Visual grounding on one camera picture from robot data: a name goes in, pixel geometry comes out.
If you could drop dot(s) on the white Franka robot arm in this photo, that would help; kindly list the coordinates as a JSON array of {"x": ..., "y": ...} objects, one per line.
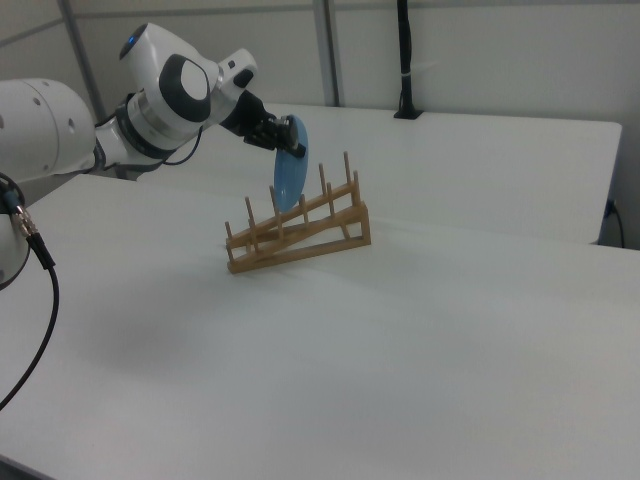
[{"x": 150, "y": 75}]

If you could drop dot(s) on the wooden plate rack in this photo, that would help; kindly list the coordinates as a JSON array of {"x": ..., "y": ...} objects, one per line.
[{"x": 300, "y": 255}]

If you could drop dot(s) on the black pole with flat base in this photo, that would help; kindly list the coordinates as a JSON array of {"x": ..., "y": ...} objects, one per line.
[{"x": 406, "y": 50}]

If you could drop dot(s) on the blue round plate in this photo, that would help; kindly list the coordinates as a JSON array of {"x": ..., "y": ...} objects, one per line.
[{"x": 291, "y": 180}]

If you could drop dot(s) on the grey partition post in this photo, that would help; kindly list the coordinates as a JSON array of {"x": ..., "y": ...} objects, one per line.
[
  {"x": 334, "y": 50},
  {"x": 83, "y": 55}
]

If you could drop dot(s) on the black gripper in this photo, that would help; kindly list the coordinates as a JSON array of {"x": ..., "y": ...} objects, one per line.
[{"x": 250, "y": 120}]

